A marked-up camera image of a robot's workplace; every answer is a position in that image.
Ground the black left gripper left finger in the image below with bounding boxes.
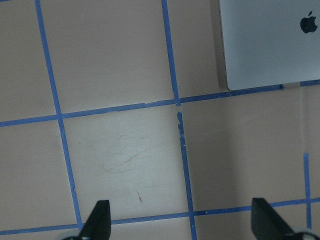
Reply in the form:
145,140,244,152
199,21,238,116
78,200,111,240

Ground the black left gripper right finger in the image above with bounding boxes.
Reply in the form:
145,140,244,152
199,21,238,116
251,198,296,240

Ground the silver apple laptop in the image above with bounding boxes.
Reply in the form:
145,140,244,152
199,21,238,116
219,0,320,90

